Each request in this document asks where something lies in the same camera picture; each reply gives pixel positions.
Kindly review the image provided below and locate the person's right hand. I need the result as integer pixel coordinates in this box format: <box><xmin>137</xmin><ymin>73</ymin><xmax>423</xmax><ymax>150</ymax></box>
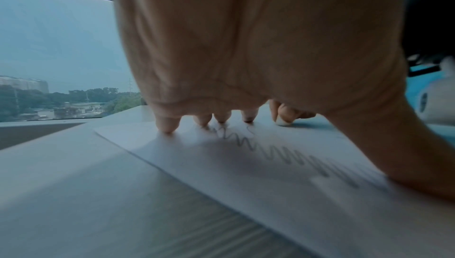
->
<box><xmin>268</xmin><ymin>99</ymin><xmax>317</xmax><ymax>124</ymax></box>

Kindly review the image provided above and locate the person's left hand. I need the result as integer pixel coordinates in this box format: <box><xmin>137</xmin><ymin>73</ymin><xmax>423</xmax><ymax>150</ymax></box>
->
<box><xmin>113</xmin><ymin>0</ymin><xmax>455</xmax><ymax>201</ymax></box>

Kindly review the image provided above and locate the white paper sheet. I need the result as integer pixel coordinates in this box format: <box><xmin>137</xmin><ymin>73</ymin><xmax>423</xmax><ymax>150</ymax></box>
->
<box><xmin>93</xmin><ymin>108</ymin><xmax>455</xmax><ymax>258</ymax></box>

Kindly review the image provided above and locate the grey window sill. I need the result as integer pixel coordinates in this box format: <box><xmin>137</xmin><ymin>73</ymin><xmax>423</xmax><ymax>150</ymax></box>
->
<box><xmin>0</xmin><ymin>118</ymin><xmax>108</xmax><ymax>151</ymax></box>

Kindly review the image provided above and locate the black right wrist camera band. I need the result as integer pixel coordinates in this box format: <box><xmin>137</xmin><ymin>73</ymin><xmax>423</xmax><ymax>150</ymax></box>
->
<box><xmin>405</xmin><ymin>0</ymin><xmax>455</xmax><ymax>125</ymax></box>

